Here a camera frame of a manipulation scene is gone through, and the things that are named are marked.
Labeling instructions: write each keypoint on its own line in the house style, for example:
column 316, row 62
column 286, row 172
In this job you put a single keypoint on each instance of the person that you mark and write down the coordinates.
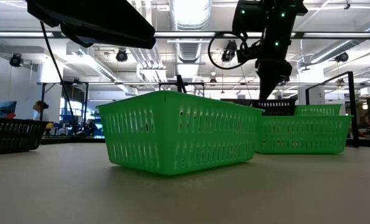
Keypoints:
column 41, row 109
column 366, row 124

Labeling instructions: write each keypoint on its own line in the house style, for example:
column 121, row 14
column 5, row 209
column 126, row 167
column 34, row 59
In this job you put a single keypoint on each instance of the blue computer monitor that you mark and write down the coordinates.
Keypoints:
column 7, row 108

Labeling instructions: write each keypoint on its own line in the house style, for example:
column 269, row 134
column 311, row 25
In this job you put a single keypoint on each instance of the black ceiling light track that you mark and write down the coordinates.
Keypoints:
column 299, row 35

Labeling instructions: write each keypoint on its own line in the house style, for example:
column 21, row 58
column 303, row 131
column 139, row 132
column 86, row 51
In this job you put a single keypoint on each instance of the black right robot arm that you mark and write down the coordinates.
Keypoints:
column 266, row 18

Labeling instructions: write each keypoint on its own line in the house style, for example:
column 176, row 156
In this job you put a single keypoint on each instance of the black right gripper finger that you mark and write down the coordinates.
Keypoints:
column 276, row 86
column 265, row 88

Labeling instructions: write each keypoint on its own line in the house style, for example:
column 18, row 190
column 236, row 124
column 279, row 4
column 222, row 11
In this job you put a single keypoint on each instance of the background black workstation frame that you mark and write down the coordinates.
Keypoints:
column 43, row 99

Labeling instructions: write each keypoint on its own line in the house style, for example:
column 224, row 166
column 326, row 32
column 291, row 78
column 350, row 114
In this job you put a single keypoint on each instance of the silver ceiling air duct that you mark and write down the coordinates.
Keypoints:
column 189, row 15

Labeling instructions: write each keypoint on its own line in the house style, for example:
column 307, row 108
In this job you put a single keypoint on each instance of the tan table mat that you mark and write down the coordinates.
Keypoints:
column 185, row 202

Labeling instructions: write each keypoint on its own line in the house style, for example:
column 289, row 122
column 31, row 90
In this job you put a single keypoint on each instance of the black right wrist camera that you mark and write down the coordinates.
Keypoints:
column 248, row 55

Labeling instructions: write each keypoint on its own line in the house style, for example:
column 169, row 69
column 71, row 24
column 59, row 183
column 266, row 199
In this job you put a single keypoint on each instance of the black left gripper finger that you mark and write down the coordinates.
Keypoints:
column 119, row 25
column 77, row 35

